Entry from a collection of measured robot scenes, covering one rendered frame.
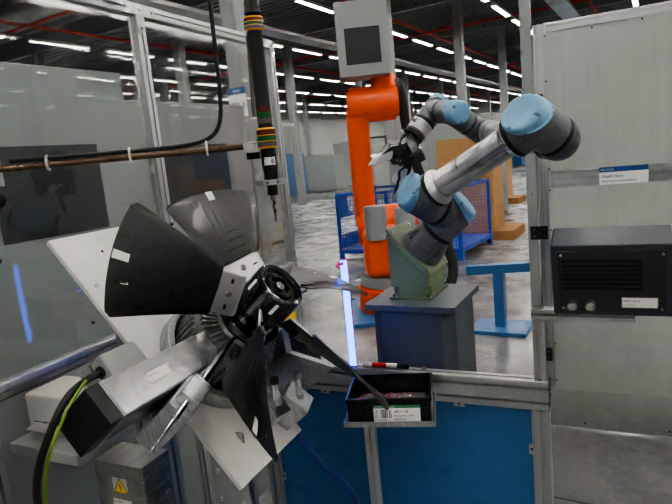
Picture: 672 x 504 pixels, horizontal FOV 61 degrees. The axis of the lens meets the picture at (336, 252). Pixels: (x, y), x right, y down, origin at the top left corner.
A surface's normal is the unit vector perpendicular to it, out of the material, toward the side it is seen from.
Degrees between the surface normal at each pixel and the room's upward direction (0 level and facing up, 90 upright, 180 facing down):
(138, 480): 90
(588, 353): 90
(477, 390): 90
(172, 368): 50
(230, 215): 41
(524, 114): 56
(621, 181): 90
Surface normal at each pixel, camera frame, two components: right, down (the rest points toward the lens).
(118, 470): -0.42, 0.19
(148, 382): 0.63, -0.64
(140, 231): 0.63, -0.26
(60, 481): 0.90, -0.02
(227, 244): -0.05, -0.55
